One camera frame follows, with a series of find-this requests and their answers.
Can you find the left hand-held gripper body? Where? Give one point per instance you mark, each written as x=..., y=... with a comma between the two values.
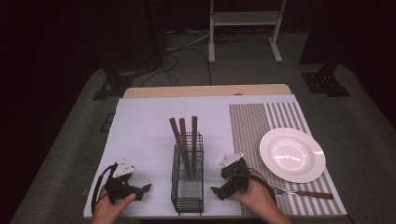
x=120, y=182

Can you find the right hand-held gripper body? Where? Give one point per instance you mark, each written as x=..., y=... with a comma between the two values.
x=235, y=174

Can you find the person's left hand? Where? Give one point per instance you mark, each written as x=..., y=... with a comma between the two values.
x=107, y=211

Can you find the person's right hand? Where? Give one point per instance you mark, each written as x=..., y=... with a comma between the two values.
x=260, y=202

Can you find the striped grey placemat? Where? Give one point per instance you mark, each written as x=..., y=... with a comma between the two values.
x=249, y=130

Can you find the white table cover sheet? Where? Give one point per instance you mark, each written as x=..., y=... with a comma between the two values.
x=146, y=130

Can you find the dark floor socket plate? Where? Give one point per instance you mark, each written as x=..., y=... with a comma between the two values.
x=107, y=123

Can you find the white deep plate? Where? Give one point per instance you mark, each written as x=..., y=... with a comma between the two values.
x=292, y=154

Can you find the brown wooden chopstick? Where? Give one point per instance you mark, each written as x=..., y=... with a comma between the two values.
x=176, y=132
x=183, y=133

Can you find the black stand base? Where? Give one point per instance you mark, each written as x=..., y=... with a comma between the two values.
x=325, y=82
x=113, y=85

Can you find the white metal stand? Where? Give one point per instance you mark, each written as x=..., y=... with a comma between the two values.
x=244, y=18

